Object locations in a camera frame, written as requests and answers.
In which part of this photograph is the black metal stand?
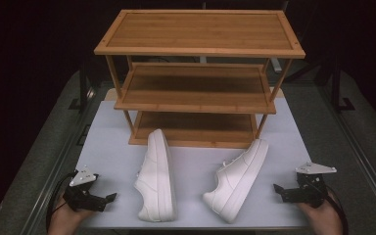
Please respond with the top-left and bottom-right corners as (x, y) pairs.
(329, 62), (356, 113)

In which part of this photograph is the three-tier bamboo shoe rack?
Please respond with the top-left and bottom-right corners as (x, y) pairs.
(93, 8), (306, 150)

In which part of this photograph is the aluminium frame rail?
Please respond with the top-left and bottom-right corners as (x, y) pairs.
(317, 85), (376, 226)
(19, 87), (103, 235)

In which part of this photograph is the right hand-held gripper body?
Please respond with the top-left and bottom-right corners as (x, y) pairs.
(294, 162), (338, 209)

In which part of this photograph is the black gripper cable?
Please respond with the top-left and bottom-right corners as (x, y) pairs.
(45, 171), (78, 233)
(325, 184), (351, 235)

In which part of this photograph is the white leather sneaker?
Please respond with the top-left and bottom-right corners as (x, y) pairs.
(202, 138), (270, 225)
(133, 128), (178, 223)

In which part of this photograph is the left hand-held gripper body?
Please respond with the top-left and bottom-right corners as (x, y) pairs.
(62, 164), (109, 212)

